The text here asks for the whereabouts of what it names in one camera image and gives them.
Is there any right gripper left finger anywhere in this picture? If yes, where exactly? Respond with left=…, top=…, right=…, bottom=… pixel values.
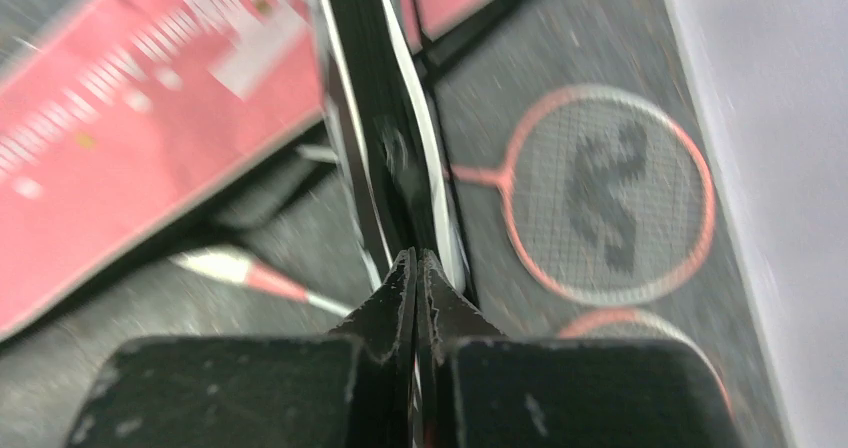
left=64, top=249, right=416, bottom=447

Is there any pink sport racket bag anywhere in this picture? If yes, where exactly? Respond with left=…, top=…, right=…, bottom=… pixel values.
left=0, top=0, right=541, bottom=344

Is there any black sport racket bag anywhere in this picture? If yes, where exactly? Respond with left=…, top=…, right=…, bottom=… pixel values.
left=312, top=0, right=478, bottom=303

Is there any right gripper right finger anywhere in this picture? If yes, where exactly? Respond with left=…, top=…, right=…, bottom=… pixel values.
left=417, top=250, right=742, bottom=447

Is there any pink frame racket right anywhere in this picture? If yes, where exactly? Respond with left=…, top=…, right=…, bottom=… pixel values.
left=449, top=84, right=716, bottom=307

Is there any pink frame racket left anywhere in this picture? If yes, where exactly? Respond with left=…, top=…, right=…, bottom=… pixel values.
left=169, top=245, right=732, bottom=408

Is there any pink frame racket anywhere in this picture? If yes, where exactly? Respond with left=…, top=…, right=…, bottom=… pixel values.
left=449, top=84, right=716, bottom=307
left=169, top=245, right=732, bottom=408

